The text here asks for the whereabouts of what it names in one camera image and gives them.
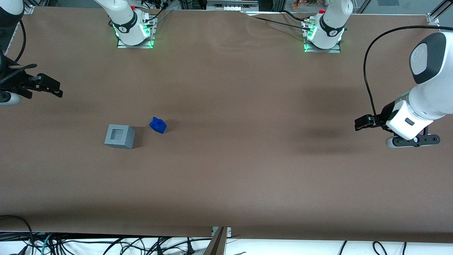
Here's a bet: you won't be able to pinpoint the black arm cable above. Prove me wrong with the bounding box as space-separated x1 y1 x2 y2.
7 19 38 71
363 25 453 123

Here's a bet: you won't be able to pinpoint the aluminium profile leg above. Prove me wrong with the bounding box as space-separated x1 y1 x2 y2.
203 227 228 255

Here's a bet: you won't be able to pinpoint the long black tabletop cable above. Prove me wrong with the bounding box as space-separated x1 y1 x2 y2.
252 16 314 30

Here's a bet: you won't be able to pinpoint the teal floor cable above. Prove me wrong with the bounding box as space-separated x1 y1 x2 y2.
39 233 54 255

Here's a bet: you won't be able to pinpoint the black looped floor cable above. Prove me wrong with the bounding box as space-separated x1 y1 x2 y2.
0 215 35 255

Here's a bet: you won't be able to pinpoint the white power strip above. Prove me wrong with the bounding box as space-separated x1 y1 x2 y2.
207 0 259 11

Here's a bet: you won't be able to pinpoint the blue plastic part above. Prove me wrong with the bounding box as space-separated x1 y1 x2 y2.
149 117 167 134

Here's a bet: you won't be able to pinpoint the short black tabletop cable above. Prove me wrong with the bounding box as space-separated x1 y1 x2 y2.
281 10 308 22

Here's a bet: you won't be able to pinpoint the diagonal aluminium frame bar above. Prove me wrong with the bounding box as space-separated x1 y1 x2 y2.
430 0 453 20

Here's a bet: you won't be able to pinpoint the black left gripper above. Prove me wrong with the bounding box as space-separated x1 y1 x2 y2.
355 103 397 131

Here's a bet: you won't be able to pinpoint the brown table cover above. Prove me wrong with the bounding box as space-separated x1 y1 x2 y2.
0 6 453 243

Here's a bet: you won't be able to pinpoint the black base connector cable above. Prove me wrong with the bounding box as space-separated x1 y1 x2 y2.
136 0 174 24

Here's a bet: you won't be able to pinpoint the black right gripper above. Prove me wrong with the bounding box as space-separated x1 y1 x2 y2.
0 66 63 100

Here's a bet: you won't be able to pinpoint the gray cube base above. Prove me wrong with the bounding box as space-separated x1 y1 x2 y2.
104 124 136 149

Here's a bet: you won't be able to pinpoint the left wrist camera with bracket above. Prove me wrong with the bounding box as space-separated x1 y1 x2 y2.
385 134 441 148

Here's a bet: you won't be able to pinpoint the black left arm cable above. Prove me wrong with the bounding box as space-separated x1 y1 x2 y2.
363 25 453 123

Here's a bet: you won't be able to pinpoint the orange background items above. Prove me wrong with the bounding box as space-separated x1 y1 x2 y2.
292 0 331 9

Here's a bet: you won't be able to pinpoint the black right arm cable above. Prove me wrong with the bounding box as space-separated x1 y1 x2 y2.
7 19 38 71

